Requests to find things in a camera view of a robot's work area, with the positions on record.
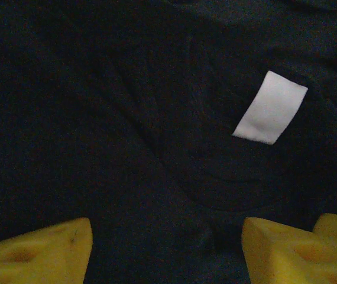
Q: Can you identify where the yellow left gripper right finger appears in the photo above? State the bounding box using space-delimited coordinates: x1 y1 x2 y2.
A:
241 212 337 284

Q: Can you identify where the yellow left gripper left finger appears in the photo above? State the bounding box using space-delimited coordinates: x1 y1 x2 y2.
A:
0 217 93 284

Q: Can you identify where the dark navy garment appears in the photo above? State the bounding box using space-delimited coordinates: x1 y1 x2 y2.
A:
0 0 337 284

